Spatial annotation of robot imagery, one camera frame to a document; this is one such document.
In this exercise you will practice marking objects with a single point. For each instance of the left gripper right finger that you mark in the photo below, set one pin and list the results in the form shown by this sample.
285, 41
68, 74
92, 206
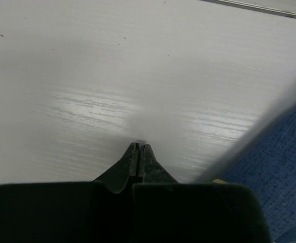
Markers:
150, 170

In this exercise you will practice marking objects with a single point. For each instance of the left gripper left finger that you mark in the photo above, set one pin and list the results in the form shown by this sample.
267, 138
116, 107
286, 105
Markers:
117, 177

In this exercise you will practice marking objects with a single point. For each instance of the blue cloth placemat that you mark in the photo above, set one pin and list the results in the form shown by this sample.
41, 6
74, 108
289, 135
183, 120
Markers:
268, 169

